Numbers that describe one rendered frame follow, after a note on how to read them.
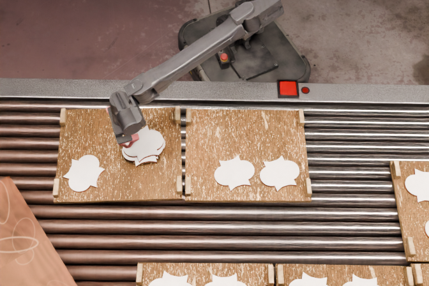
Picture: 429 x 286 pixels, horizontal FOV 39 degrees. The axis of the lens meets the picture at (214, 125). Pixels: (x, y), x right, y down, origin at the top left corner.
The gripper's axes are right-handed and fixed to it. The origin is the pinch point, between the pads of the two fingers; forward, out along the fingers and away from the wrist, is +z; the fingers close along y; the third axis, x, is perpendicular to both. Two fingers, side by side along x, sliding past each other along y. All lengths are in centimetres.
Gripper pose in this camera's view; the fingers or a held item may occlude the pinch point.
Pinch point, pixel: (123, 133)
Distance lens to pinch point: 195.9
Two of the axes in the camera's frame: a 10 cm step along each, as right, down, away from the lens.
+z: -0.6, 5.2, 8.5
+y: -3.5, -8.1, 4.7
